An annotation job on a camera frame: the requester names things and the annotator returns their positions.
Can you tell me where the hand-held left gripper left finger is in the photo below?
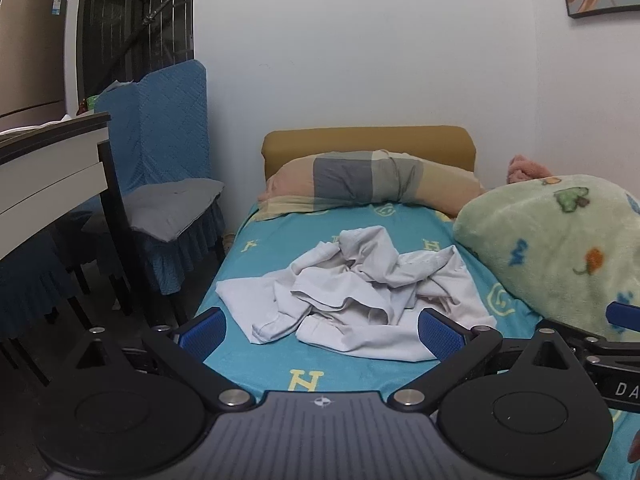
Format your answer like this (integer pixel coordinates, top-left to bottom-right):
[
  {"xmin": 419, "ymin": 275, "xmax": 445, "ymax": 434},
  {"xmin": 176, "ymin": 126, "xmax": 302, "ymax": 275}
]
[{"xmin": 62, "ymin": 306, "xmax": 256, "ymax": 412}]

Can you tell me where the grey seat cushion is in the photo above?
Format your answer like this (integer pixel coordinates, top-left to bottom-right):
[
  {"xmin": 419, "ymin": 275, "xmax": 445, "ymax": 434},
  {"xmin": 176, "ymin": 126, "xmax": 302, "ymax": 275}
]
[{"xmin": 121, "ymin": 178, "xmax": 225, "ymax": 241}]

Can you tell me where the blue covered chair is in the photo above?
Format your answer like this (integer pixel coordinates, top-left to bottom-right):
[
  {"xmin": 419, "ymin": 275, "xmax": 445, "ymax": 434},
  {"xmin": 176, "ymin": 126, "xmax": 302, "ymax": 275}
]
[{"xmin": 82, "ymin": 59, "xmax": 227, "ymax": 326}]

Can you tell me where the patchwork pillow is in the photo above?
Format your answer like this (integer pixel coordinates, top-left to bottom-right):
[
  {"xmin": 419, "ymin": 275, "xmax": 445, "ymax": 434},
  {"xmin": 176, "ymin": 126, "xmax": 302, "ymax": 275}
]
[{"xmin": 257, "ymin": 149, "xmax": 487, "ymax": 222}]

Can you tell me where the green fleece printed blanket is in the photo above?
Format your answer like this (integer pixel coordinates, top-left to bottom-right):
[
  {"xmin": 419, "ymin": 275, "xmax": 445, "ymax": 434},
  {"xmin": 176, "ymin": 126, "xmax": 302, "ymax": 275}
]
[{"xmin": 453, "ymin": 175, "xmax": 640, "ymax": 343}]

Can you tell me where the white shirt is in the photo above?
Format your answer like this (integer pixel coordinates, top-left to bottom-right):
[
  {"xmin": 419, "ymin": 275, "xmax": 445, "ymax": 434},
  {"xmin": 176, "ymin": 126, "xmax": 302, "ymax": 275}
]
[{"xmin": 215, "ymin": 226, "xmax": 497, "ymax": 363}]

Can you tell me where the window with metal bars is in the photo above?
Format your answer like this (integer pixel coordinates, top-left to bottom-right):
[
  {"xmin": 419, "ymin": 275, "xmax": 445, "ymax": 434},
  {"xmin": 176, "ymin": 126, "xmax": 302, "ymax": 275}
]
[{"xmin": 77, "ymin": 0, "xmax": 196, "ymax": 96}]

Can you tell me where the blue smiley print bed sheet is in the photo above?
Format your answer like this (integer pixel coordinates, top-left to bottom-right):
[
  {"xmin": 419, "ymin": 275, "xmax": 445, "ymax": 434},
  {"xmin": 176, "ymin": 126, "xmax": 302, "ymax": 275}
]
[{"xmin": 192, "ymin": 200, "xmax": 640, "ymax": 480}]

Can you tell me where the pink plush toy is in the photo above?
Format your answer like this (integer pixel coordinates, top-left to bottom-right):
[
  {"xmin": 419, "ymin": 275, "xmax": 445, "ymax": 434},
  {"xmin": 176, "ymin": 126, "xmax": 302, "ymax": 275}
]
[{"xmin": 506, "ymin": 155, "xmax": 553, "ymax": 185}]

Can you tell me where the beige refrigerator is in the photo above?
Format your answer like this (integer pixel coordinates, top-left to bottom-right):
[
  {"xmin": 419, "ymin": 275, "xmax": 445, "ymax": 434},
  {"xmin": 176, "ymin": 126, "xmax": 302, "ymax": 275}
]
[{"xmin": 0, "ymin": 0, "xmax": 68, "ymax": 133}]

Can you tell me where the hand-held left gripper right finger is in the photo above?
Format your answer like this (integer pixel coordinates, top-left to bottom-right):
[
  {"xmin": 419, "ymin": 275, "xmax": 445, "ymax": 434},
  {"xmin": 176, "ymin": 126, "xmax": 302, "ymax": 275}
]
[{"xmin": 387, "ymin": 307, "xmax": 584, "ymax": 414}]

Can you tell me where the white and black table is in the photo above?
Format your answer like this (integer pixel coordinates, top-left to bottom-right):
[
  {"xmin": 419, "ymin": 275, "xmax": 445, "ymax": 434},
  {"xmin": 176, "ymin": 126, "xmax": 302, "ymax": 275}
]
[{"xmin": 0, "ymin": 111, "xmax": 135, "ymax": 317}]

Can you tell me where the mustard bed headboard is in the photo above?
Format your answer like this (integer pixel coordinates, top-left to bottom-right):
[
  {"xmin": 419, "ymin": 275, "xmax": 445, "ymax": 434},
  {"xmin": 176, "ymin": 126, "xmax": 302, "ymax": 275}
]
[{"xmin": 261, "ymin": 126, "xmax": 475, "ymax": 186}]

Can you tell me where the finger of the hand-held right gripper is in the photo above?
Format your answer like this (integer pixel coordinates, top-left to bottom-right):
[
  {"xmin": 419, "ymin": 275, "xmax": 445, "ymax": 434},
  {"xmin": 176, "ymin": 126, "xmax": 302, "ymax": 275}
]
[{"xmin": 537, "ymin": 301, "xmax": 640, "ymax": 361}]

